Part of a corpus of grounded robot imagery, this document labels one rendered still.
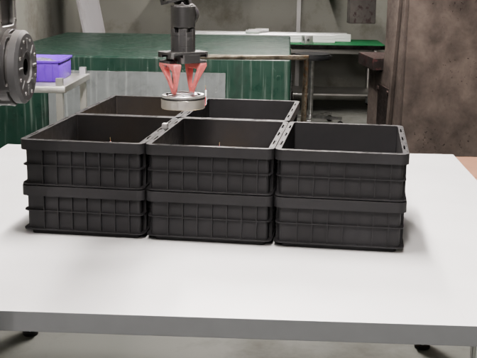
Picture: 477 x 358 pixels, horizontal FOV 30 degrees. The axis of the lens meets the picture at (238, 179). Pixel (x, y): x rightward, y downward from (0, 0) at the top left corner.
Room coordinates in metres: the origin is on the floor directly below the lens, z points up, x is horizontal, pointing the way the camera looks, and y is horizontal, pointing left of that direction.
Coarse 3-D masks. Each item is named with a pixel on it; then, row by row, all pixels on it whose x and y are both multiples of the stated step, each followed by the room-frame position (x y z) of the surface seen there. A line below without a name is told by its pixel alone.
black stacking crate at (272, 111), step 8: (208, 104) 2.76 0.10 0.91; (216, 104) 2.77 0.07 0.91; (224, 104) 2.77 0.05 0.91; (232, 104) 2.76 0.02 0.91; (240, 104) 2.76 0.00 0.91; (248, 104) 2.76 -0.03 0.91; (256, 104) 2.75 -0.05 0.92; (264, 104) 2.75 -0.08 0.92; (272, 104) 2.75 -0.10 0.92; (280, 104) 2.74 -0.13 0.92; (288, 104) 2.74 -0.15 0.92; (200, 112) 2.63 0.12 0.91; (208, 112) 2.76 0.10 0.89; (216, 112) 2.77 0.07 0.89; (224, 112) 2.77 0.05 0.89; (232, 112) 2.76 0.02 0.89; (240, 112) 2.76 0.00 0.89; (248, 112) 2.76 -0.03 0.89; (256, 112) 2.75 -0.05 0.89; (264, 112) 2.75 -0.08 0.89; (272, 112) 2.75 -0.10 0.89; (280, 112) 2.74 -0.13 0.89; (288, 112) 2.74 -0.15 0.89; (296, 120) 2.70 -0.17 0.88
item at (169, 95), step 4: (168, 92) 2.12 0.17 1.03; (196, 92) 2.12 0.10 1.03; (164, 96) 2.06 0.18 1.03; (168, 96) 2.06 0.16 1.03; (172, 96) 2.06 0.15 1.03; (176, 96) 2.06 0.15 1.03; (180, 96) 2.06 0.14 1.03; (184, 96) 2.06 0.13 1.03; (188, 96) 2.06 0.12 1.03; (192, 96) 2.07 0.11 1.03; (196, 96) 2.06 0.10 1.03; (200, 96) 2.06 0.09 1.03
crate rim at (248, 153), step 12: (180, 120) 2.34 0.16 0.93; (192, 120) 2.38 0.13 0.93; (204, 120) 2.37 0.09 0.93; (216, 120) 2.37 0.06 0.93; (228, 120) 2.36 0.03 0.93; (240, 120) 2.36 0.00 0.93; (252, 120) 2.36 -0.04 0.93; (156, 144) 2.00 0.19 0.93; (168, 144) 2.00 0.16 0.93; (276, 144) 2.02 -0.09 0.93; (204, 156) 1.98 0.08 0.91; (216, 156) 1.98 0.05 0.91; (228, 156) 1.97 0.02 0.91; (240, 156) 1.97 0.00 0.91; (252, 156) 1.97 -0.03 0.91; (264, 156) 1.96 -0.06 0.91
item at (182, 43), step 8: (176, 32) 2.07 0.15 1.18; (184, 32) 2.06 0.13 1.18; (192, 32) 2.08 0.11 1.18; (176, 40) 2.07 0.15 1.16; (184, 40) 2.06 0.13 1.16; (192, 40) 2.08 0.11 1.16; (176, 48) 2.07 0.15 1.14; (184, 48) 2.06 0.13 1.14; (192, 48) 2.08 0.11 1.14; (160, 56) 2.07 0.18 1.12; (168, 56) 2.05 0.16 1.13; (176, 56) 2.05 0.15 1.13; (200, 56) 2.09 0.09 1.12
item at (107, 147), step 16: (48, 128) 2.20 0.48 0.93; (160, 128) 2.22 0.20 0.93; (32, 144) 2.04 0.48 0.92; (48, 144) 2.03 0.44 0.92; (64, 144) 2.03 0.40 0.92; (80, 144) 2.02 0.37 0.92; (96, 144) 2.01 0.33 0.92; (112, 144) 2.01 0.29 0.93; (128, 144) 2.00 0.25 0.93; (144, 144) 2.01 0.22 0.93
